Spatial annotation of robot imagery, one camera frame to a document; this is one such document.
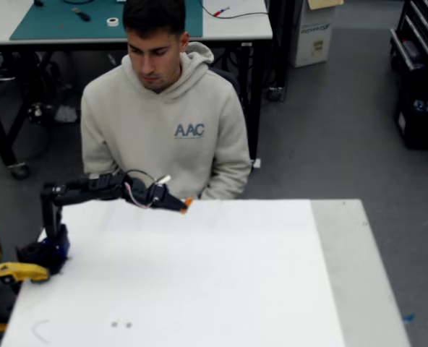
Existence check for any grey caster wheel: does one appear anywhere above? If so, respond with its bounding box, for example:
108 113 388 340
10 161 31 180

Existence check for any beige manila folder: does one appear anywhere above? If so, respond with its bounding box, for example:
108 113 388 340
307 0 344 9

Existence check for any man in beige hoodie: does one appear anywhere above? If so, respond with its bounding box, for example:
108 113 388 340
80 0 253 201

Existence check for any black hand tool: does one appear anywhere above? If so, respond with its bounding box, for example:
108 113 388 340
71 7 92 22

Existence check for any black storage bin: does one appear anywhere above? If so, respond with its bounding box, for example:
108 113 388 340
392 77 428 151

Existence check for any green cutting mat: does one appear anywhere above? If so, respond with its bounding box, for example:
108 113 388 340
9 0 203 40

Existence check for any red white servo wire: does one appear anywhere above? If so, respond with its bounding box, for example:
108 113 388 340
124 182 153 210

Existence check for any white cardboard box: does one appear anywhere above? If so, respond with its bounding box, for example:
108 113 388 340
289 0 336 69

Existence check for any black drawer tool cabinet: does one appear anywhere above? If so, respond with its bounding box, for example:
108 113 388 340
389 0 428 73

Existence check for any white crumpled rag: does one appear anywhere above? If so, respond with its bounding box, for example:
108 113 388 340
53 104 78 123

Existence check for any grey workbench with black legs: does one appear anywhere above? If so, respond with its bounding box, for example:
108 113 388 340
0 0 275 180

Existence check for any white paper sheet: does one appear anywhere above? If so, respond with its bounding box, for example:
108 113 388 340
0 198 345 347

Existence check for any black office chair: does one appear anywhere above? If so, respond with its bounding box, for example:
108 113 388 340
212 68 242 109

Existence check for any black camera cable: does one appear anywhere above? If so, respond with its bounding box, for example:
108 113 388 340
125 169 158 182

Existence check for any black cable with red plugs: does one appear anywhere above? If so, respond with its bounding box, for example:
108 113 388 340
199 0 269 19

